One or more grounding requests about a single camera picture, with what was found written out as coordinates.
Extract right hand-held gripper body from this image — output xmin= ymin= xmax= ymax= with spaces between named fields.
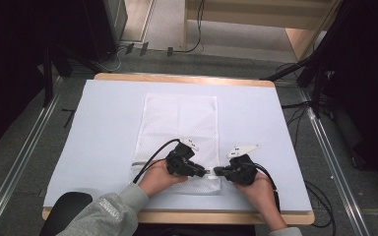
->
xmin=224 ymin=144 xmax=262 ymax=187

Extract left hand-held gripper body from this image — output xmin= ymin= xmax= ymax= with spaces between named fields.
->
xmin=165 ymin=138 xmax=201 ymax=177

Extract white mesh laundry bag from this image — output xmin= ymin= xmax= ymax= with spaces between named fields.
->
xmin=131 ymin=92 xmax=222 ymax=196

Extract person's left hand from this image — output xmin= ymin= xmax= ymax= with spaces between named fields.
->
xmin=138 ymin=159 xmax=189 ymax=198

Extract person's right hand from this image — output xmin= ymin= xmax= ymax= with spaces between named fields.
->
xmin=233 ymin=171 xmax=277 ymax=210

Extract person's lap dark trousers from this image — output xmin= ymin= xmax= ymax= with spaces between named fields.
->
xmin=133 ymin=223 xmax=257 ymax=236

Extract white table cover sheet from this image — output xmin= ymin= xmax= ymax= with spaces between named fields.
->
xmin=42 ymin=79 xmax=313 ymax=211

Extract black tripod stand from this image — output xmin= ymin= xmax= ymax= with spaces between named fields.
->
xmin=260 ymin=0 xmax=346 ymax=119

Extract person's knee dark trousers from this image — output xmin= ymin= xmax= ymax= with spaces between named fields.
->
xmin=38 ymin=191 xmax=94 ymax=236

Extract black cabinet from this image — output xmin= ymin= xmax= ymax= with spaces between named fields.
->
xmin=82 ymin=0 xmax=129 ymax=64

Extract dark curtain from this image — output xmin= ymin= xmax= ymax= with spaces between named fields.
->
xmin=0 ymin=0 xmax=52 ymax=157
xmin=321 ymin=0 xmax=378 ymax=195

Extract black metal stand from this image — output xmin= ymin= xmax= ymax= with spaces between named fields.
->
xmin=40 ymin=42 xmax=77 ymax=108

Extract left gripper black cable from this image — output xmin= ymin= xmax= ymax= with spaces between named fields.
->
xmin=132 ymin=138 xmax=181 ymax=185

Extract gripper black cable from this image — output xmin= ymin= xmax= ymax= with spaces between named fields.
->
xmin=254 ymin=162 xmax=282 ymax=213
xmin=132 ymin=138 xmax=181 ymax=185

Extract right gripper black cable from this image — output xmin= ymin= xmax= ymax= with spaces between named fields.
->
xmin=254 ymin=162 xmax=282 ymax=213

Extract black floor cables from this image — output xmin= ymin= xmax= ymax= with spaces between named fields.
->
xmin=280 ymin=100 xmax=313 ymax=148

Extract black looped floor cable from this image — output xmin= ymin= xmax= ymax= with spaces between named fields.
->
xmin=303 ymin=179 xmax=338 ymax=229

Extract aluminium floor rail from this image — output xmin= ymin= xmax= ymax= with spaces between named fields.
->
xmin=0 ymin=77 xmax=64 ymax=236
xmin=299 ymin=89 xmax=372 ymax=236

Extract white floor cable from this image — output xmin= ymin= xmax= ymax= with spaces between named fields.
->
xmin=97 ymin=45 xmax=128 ymax=74

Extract light wooden frame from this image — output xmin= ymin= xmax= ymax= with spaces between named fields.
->
xmin=183 ymin=0 xmax=343 ymax=62

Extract black hanging cable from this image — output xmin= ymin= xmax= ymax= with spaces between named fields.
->
xmin=173 ymin=0 xmax=207 ymax=54

